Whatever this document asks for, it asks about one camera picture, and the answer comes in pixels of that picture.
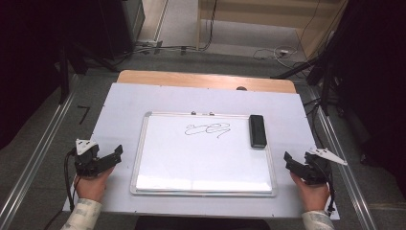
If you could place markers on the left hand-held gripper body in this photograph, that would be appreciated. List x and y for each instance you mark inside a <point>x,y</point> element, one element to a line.
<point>85,158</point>

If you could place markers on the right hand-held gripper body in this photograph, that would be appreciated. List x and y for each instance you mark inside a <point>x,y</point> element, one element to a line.
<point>317,167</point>

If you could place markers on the black whiteboard eraser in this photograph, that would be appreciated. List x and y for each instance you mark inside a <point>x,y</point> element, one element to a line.
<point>257,131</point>

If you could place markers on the white whiteboard with metal frame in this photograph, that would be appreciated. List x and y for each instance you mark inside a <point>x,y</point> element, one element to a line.
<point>204,159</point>

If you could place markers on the person's right hand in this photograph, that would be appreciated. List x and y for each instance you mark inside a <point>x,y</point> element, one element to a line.
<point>312,193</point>

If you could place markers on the person's left hand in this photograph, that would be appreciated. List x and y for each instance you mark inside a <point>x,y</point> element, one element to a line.
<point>93,187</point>

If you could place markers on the white table cover panel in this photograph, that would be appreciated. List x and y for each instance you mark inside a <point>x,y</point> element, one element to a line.
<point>127,102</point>

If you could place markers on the black metal stand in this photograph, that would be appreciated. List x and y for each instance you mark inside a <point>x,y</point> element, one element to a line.
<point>63,76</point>
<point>324,80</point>

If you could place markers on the wooden table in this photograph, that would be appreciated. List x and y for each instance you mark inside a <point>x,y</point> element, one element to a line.
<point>191,78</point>

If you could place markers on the grey power strip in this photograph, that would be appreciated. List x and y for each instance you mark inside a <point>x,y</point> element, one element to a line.
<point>149,43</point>

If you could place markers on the black cabinet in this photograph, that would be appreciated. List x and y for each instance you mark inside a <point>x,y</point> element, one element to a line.
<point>115,28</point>

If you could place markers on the light wooden shelf unit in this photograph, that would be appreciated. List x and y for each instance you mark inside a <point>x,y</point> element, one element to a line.
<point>271,19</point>

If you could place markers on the metal floor rail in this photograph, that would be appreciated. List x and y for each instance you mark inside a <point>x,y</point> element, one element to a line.
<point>32,156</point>
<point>348,179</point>

